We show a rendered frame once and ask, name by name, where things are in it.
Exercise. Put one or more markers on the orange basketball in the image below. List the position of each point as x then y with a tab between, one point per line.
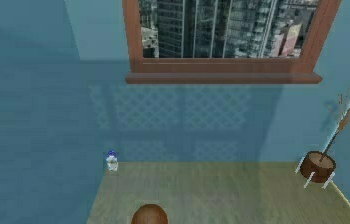
149	215

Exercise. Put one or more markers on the brown framed window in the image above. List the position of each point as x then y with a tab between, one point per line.
223	68

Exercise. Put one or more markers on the white bottle with blue cap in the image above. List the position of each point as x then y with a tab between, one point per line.
112	163

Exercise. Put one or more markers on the brown potted dry plant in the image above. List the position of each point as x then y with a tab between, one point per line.
317	165

